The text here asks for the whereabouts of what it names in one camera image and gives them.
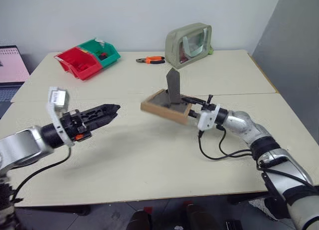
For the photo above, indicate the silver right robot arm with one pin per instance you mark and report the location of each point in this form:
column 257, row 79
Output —
column 269, row 150

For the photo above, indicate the green plastic storage bin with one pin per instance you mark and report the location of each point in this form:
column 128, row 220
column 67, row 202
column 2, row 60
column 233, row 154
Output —
column 106, row 54

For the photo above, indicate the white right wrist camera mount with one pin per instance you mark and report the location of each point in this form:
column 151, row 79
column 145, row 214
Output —
column 207, row 119

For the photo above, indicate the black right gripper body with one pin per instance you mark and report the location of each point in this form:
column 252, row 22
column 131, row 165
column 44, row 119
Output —
column 208, row 106

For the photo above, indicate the red plastic storage bin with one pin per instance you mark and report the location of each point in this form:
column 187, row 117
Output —
column 79, row 63

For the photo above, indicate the open laptop computer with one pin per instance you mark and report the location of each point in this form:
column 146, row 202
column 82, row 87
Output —
column 11, row 70

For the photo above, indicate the small green object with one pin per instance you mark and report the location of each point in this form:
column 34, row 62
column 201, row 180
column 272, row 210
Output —
column 211, row 50

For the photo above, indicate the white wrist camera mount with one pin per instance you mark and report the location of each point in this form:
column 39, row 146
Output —
column 207, row 119
column 57, row 97

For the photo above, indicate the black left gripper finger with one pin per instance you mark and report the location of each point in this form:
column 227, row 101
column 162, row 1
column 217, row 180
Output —
column 101, row 121
column 104, row 109

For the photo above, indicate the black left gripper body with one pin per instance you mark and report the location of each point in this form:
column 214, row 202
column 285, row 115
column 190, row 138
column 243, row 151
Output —
column 74, row 126

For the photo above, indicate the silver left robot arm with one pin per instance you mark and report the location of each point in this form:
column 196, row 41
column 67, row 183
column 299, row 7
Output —
column 23, row 145

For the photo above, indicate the dark rounded shape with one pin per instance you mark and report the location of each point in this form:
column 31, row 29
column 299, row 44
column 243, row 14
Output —
column 199, row 216
column 139, row 220

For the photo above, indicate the grey-green pouch with clear window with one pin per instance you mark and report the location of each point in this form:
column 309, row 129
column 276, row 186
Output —
column 187, row 45

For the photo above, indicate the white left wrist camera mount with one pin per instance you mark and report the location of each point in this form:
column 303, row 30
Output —
column 57, row 97

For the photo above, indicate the wooden tray with grey foam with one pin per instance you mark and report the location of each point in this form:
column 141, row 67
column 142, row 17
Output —
column 162, row 108

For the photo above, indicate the black part in bin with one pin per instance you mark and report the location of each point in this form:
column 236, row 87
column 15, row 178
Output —
column 103, row 56

